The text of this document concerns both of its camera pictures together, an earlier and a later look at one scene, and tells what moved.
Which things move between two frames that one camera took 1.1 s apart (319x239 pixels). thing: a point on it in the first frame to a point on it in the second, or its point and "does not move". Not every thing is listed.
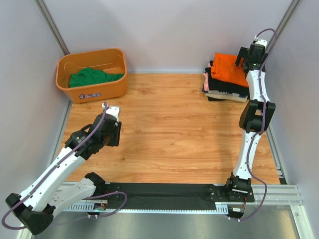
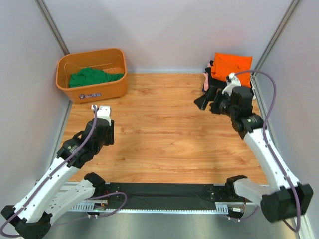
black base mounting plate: [172, 196] does not move
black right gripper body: [262, 59] to [224, 99]
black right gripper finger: [242, 53] to [209, 96]
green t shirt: [88, 76] does not move
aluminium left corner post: [52, 26] does not move
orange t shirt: [224, 68] does not move
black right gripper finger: [245, 64] to [215, 107]
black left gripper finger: [118, 134] to [112, 133]
